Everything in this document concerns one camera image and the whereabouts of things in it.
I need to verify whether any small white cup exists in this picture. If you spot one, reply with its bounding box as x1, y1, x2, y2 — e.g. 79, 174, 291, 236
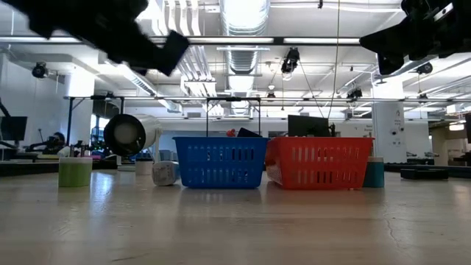
134, 158, 155, 177

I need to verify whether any person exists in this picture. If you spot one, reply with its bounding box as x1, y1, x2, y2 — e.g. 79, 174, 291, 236
49, 131, 68, 154

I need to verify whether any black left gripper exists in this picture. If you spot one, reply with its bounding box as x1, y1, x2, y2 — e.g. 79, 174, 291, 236
2, 0, 165, 73

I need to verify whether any white and blue adapter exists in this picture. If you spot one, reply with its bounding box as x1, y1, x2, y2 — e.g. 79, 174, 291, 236
151, 160, 181, 187

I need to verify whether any black monitor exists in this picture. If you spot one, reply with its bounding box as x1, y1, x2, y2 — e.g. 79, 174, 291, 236
0, 115, 29, 143
287, 114, 331, 139

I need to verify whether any green plastic cup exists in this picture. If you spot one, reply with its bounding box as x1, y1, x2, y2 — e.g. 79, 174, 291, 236
57, 156, 93, 188

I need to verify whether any silver ceiling duct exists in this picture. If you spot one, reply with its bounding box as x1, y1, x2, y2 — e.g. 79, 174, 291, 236
219, 0, 272, 116

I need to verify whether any red plastic basket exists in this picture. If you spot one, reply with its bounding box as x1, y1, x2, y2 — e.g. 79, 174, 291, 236
264, 136, 375, 191

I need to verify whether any white cylindrical tube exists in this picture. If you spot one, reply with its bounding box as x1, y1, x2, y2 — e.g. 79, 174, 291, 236
103, 113, 163, 159

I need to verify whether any teal cylindrical container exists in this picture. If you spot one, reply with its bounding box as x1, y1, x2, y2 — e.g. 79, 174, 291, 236
362, 156, 386, 189

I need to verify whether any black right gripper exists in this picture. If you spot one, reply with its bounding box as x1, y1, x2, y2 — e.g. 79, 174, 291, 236
359, 0, 471, 77

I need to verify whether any blue plastic basket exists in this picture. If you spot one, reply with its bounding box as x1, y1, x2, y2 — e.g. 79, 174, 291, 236
172, 136, 270, 190

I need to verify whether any thin black background frame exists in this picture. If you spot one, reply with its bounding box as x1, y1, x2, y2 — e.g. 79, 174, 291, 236
205, 96, 263, 138

